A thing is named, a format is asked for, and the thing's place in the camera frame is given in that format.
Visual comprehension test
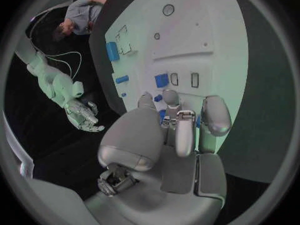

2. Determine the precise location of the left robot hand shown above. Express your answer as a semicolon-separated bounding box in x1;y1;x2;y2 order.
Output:
83;88;232;225

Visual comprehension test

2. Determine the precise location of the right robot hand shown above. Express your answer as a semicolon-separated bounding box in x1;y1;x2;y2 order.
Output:
63;99;106;133

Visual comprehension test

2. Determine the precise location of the white task board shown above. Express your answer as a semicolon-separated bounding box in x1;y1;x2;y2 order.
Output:
103;0;250;131

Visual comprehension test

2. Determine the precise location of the long blue plug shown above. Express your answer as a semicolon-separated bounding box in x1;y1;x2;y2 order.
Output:
115;74;130;84

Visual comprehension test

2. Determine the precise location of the large blue block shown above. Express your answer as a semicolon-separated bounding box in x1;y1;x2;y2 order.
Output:
105;41;121;62

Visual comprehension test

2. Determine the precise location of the blue square block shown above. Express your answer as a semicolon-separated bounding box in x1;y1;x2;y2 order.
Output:
153;73;170;89

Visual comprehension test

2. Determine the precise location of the person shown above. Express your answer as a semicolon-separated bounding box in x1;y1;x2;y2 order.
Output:
51;0;109;42

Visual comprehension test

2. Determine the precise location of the white cable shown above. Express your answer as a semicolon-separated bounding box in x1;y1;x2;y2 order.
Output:
45;51;83;80
28;9;53;52

